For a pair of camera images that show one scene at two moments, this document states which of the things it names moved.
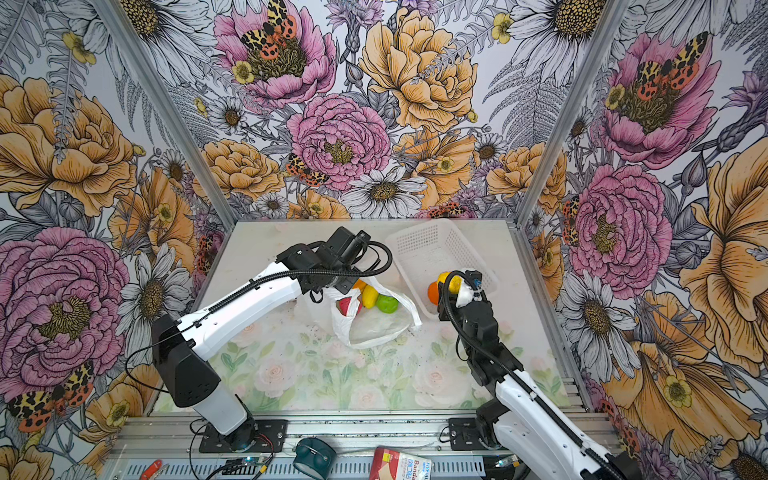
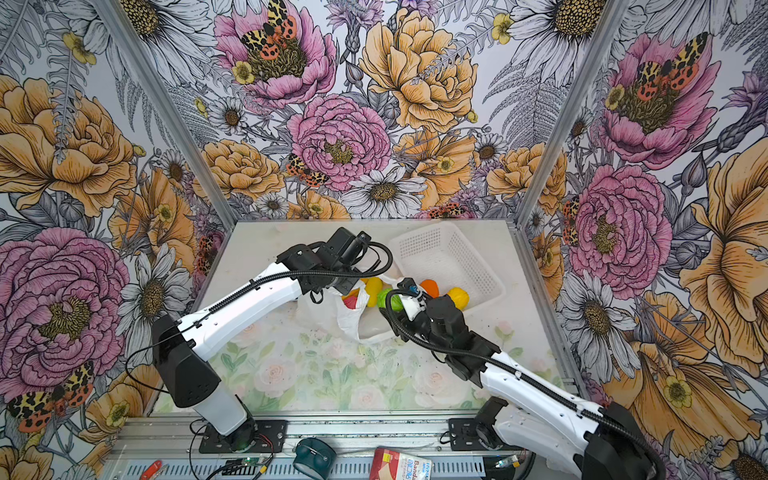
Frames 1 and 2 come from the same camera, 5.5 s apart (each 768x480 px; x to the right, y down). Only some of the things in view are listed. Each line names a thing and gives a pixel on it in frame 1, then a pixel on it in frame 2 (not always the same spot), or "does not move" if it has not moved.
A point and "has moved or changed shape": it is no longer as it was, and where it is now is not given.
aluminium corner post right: x=611 y=18 does not move
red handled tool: x=151 y=470 does not move
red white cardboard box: x=388 y=464 does not move
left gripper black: x=344 y=285 does not move
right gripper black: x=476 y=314 to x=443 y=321
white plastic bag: x=364 y=327 has moved or changed shape
